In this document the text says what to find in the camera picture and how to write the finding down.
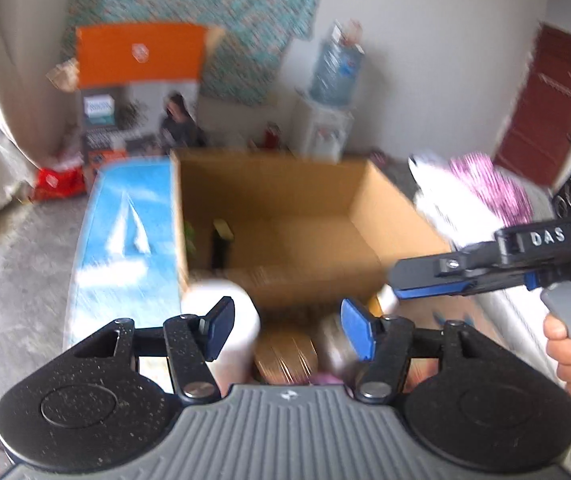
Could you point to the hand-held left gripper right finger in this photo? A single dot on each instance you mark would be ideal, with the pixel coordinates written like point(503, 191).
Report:
point(358, 327)

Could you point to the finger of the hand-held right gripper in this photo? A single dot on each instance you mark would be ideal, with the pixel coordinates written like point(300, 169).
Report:
point(430, 270)
point(430, 291)

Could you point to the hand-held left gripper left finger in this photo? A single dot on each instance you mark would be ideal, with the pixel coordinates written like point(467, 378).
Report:
point(218, 330)

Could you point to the white plastic bottle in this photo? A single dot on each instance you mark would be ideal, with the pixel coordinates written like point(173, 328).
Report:
point(244, 340)

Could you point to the large cardboard box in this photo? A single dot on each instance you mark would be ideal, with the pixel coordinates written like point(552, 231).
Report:
point(290, 195)

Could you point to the pink plastic cup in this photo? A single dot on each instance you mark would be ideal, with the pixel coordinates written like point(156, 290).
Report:
point(329, 379)

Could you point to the gold brown jar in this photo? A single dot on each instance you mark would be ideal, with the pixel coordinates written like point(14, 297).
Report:
point(285, 355)

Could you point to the white cloth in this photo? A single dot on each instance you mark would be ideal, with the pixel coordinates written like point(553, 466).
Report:
point(435, 195)

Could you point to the black bottle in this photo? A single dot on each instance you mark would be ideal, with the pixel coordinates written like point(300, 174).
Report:
point(221, 247)

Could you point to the pink sequin cloth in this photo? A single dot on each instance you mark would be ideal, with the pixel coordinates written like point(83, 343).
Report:
point(495, 190)

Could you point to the dark red door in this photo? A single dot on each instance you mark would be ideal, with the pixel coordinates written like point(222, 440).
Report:
point(545, 110)

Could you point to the white water dispenser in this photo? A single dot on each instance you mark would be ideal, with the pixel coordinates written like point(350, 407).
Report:
point(320, 130)

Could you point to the red bottle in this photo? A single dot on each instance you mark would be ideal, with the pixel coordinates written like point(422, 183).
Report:
point(272, 136)

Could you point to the red bag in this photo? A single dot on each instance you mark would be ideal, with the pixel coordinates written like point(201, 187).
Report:
point(60, 184)

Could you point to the blue water jug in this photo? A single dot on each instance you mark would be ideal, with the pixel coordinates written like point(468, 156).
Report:
point(335, 70)

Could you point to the orange printed carton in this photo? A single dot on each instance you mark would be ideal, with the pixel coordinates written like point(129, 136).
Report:
point(135, 50)

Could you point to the teal floral cloth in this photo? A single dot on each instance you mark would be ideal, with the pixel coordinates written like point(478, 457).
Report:
point(265, 10)

